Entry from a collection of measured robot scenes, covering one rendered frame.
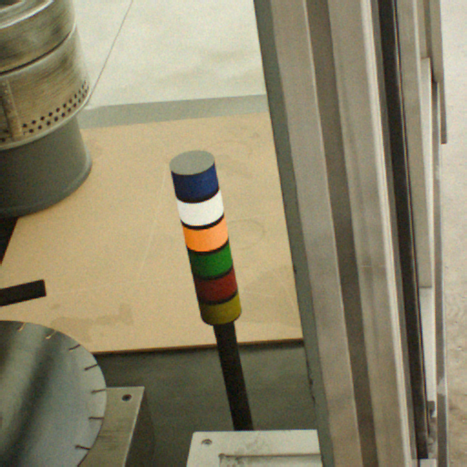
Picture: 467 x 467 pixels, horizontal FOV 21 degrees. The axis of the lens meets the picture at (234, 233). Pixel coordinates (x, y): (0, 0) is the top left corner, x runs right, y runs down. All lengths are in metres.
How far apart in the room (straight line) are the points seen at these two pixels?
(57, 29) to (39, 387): 0.69
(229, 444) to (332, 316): 0.58
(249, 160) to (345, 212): 1.32
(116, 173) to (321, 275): 1.35
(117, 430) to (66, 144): 0.68
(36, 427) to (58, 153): 0.75
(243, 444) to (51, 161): 0.80
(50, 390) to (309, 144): 0.72
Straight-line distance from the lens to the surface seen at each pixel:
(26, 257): 1.86
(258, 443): 1.26
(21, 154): 1.90
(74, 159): 1.97
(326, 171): 0.64
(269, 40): 0.73
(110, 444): 1.37
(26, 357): 1.35
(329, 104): 0.63
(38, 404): 1.29
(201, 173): 1.19
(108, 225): 1.89
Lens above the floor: 1.78
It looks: 35 degrees down
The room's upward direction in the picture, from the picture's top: 10 degrees counter-clockwise
